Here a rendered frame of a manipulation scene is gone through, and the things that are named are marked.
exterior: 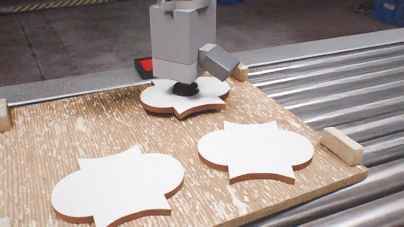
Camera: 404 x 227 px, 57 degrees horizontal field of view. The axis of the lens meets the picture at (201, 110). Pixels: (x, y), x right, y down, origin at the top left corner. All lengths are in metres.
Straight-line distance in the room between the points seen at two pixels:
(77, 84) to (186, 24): 0.31
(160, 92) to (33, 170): 0.22
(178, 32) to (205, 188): 0.21
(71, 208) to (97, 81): 0.38
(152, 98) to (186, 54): 0.10
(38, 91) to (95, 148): 0.26
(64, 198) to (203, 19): 0.30
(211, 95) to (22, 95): 0.35
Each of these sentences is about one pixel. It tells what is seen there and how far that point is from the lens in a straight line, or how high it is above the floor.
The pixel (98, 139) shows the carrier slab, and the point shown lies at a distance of 0.53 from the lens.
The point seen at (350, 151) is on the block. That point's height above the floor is 0.96.
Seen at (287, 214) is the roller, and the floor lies 0.91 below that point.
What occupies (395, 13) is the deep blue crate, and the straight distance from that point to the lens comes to 4.69.
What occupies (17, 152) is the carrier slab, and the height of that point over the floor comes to 0.94.
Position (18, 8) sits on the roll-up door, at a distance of 5.26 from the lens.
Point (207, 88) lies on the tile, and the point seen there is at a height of 0.96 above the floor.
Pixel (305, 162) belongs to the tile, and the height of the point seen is 0.95.
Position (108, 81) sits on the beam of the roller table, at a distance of 0.74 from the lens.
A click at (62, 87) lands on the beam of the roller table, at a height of 0.91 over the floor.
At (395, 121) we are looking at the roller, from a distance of 0.66.
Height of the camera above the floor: 1.22
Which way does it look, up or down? 29 degrees down
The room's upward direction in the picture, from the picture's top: straight up
